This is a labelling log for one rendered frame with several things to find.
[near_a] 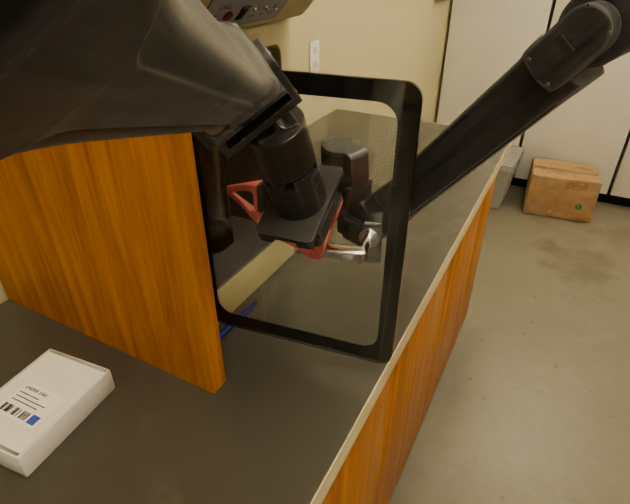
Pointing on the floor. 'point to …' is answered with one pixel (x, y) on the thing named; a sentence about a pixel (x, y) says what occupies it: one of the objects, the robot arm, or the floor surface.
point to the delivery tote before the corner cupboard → (506, 175)
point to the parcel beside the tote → (561, 190)
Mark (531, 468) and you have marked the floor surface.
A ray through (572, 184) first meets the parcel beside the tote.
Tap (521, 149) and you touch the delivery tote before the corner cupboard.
